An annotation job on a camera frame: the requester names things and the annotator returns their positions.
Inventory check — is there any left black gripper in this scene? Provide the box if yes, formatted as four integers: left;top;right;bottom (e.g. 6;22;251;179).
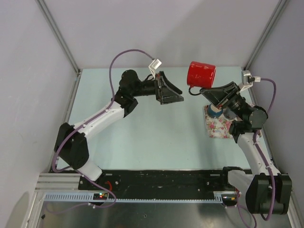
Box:
131;72;183;105

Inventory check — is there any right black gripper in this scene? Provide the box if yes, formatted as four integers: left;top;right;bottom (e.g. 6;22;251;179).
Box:
200;81;250;119

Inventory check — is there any red mug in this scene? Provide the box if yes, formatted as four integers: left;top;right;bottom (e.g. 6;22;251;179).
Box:
187;61;216;96

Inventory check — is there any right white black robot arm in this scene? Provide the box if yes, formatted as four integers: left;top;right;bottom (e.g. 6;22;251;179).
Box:
199;82;292;215

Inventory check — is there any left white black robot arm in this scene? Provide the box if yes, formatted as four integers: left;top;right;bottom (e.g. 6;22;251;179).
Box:
54;69;184;190

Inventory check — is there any blue mug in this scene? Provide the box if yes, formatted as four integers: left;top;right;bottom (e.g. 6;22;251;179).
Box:
207;104;223;119

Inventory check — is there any grey mug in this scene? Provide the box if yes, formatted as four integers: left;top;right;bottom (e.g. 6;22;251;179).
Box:
223;108;236;120

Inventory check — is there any floral tray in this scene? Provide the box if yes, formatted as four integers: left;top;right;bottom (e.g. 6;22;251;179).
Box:
204;105;241;139

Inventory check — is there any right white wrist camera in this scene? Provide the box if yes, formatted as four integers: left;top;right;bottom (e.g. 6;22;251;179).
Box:
238;70;261;92

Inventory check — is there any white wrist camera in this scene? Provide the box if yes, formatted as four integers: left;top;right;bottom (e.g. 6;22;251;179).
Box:
238;70;261;92
148;59;162;77

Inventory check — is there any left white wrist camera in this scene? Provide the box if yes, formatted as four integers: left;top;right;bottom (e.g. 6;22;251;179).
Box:
148;59;162;77

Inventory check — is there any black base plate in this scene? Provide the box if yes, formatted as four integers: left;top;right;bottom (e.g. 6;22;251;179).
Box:
48;166;252;200

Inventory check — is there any right aluminium frame post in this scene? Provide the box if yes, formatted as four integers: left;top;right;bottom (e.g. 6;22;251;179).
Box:
242;0;290;70

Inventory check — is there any aluminium frame post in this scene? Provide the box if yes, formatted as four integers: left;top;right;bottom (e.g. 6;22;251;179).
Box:
35;0;82;76
242;0;290;70

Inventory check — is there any left aluminium frame post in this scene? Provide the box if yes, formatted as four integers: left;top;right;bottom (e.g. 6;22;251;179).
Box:
35;0;82;76

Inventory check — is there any grey slotted cable duct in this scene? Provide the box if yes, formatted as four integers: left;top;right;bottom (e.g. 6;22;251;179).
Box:
44;191;225;204

